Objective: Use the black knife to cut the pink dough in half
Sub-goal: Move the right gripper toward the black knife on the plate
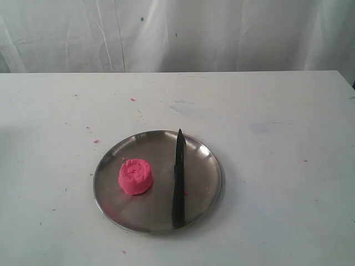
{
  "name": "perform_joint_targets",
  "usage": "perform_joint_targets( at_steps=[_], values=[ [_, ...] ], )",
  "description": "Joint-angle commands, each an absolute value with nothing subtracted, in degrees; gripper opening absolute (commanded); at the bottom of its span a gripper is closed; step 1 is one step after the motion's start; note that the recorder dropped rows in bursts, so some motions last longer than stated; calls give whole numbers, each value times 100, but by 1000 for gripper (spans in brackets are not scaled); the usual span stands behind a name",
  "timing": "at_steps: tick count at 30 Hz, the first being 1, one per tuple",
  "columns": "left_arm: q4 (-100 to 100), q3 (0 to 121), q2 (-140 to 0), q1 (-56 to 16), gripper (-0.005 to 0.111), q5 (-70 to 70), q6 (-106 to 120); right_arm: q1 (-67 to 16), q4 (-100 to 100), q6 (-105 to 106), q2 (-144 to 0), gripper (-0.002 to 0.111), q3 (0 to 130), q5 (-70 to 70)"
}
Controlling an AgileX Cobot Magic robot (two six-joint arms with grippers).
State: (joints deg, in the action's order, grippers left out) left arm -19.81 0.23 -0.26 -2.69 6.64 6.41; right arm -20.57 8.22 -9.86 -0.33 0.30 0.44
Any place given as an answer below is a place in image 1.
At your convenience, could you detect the pink dough lump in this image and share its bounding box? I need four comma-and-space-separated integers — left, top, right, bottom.
118, 158, 154, 196

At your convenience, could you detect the black knife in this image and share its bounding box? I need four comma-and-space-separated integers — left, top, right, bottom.
171, 129, 185, 229

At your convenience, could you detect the round steel plate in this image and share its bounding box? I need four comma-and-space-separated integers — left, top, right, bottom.
93, 130, 224, 234

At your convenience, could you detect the white backdrop curtain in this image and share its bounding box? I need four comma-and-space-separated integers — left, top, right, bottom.
1, 1, 354, 79

